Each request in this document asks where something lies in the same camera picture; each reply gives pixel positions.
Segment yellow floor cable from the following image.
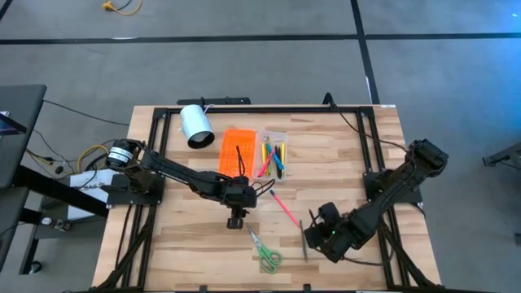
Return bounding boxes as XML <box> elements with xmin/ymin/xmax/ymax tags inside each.
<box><xmin>101</xmin><ymin>0</ymin><xmax>143</xmax><ymax>16</ymax></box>

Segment orange plastic box lid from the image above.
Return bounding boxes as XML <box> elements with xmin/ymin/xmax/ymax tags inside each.
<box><xmin>218</xmin><ymin>128</ymin><xmax>259</xmax><ymax>180</ymax></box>

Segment pink highlighter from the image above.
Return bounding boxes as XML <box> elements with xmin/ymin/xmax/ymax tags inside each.
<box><xmin>256</xmin><ymin>151</ymin><xmax>276</xmax><ymax>178</ymax></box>

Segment pink pen with blue tip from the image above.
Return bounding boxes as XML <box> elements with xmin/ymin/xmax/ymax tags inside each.
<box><xmin>269</xmin><ymin>189</ymin><xmax>301</xmax><ymax>228</ymax></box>

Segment dark grey desk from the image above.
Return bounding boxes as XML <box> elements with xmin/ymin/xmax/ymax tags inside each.
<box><xmin>0</xmin><ymin>84</ymin><xmax>48</xmax><ymax>272</ymax></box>

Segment white printed box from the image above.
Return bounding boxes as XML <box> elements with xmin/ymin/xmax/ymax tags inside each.
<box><xmin>67</xmin><ymin>168</ymin><xmax>115</xmax><ymax>221</ymax></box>

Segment black aluminium table frame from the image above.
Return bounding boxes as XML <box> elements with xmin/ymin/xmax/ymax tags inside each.
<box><xmin>91</xmin><ymin>104</ymin><xmax>444</xmax><ymax>293</ymax></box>

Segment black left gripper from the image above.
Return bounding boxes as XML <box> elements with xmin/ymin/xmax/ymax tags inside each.
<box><xmin>219</xmin><ymin>174</ymin><xmax>260</xmax><ymax>230</ymax></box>

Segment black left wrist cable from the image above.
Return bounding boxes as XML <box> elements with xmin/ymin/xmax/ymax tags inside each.
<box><xmin>234</xmin><ymin>145</ymin><xmax>277</xmax><ymax>199</ymax></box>

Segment grey pencil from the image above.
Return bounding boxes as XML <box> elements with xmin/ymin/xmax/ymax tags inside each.
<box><xmin>299</xmin><ymin>219</ymin><xmax>309</xmax><ymax>262</ymax></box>

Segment black power strip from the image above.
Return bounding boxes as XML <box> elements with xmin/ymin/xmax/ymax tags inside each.
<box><xmin>177</xmin><ymin>96</ymin><xmax>252</xmax><ymax>106</ymax></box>

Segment blue screen device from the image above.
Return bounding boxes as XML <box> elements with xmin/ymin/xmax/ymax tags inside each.
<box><xmin>0</xmin><ymin>110</ymin><xmax>28</xmax><ymax>135</ymax></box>

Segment green handled scissors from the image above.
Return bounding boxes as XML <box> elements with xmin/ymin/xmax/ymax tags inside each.
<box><xmin>246</xmin><ymin>225</ymin><xmax>284</xmax><ymax>274</ymax></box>

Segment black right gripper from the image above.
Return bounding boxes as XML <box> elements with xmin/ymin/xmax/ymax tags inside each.
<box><xmin>304</xmin><ymin>202</ymin><xmax>367</xmax><ymax>264</ymax></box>

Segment clear plastic supply box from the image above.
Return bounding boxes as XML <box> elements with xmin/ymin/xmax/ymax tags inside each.
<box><xmin>255</xmin><ymin>129</ymin><xmax>289</xmax><ymax>183</ymax></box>

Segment yellow cable loop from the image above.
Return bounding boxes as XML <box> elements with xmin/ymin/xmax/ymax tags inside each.
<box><xmin>77</xmin><ymin>144</ymin><xmax>111</xmax><ymax>172</ymax></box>

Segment black metal stand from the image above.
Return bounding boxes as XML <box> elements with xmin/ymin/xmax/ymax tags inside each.
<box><xmin>482</xmin><ymin>142</ymin><xmax>521</xmax><ymax>178</ymax></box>

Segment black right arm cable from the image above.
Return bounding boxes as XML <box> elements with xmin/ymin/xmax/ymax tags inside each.
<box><xmin>323</xmin><ymin>92</ymin><xmax>410</xmax><ymax>155</ymax></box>

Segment black floor cable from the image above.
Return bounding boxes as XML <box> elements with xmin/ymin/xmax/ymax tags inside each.
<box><xmin>42</xmin><ymin>99</ymin><xmax>131</xmax><ymax>127</ymax></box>

